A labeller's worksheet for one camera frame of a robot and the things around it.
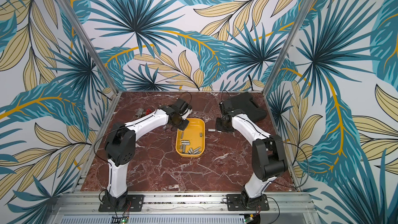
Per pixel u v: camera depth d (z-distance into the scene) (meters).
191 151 0.90
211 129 0.98
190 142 0.93
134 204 0.73
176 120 0.78
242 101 1.05
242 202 0.67
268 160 0.46
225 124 0.68
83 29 0.85
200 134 0.97
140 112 1.04
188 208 0.74
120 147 0.51
